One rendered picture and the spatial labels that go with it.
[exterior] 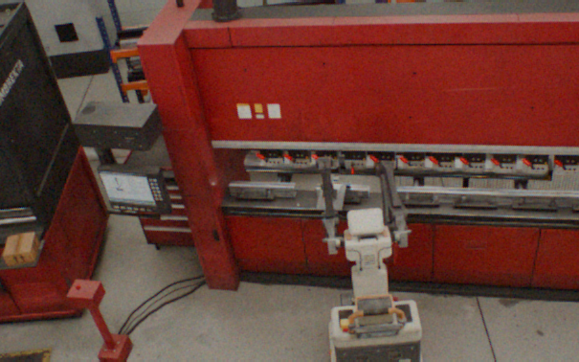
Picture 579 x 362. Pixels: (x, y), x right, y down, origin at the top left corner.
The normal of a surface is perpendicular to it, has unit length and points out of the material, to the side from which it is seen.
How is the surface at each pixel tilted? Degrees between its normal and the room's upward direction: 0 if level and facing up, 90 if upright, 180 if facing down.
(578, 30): 90
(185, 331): 0
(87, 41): 90
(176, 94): 90
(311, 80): 90
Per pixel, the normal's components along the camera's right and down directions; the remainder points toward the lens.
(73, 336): -0.12, -0.77
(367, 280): 0.00, 0.52
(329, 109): -0.18, 0.65
